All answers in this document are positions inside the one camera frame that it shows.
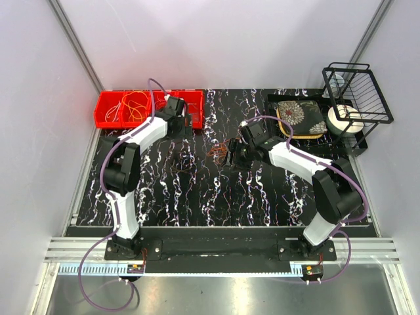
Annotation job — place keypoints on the aluminium frame rail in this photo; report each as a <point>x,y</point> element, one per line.
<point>72,250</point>

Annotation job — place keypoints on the glass cup in rack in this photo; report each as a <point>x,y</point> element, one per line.
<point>336,83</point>

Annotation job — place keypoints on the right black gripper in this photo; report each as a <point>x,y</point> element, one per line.
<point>237,163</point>

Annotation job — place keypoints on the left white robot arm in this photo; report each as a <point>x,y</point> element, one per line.
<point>120,171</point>

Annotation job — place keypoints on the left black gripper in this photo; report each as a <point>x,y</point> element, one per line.
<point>186,130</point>

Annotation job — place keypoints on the floral square plate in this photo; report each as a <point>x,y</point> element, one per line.
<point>304,116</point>

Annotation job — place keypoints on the black wire dish rack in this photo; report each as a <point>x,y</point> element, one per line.
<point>361,91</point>

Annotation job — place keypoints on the red storage bin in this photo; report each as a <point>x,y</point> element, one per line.
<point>135,108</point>
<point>108,107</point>
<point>157,98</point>
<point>195,105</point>

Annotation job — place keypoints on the white green bowl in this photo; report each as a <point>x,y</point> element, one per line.
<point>349,121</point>

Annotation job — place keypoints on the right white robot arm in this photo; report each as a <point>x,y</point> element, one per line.
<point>337,192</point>

